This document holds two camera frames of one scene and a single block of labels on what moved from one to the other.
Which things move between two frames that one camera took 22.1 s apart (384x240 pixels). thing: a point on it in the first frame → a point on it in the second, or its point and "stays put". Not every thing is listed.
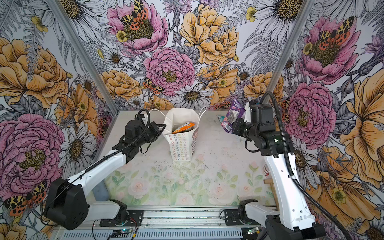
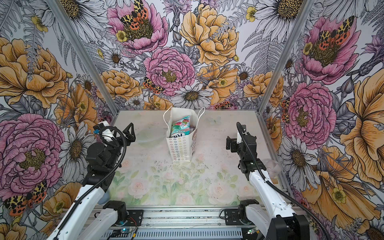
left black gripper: (155, 127) → (132, 136)
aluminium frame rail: (173, 218) stays put
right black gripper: (238, 125) → (233, 144)
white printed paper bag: (183, 144) stays put
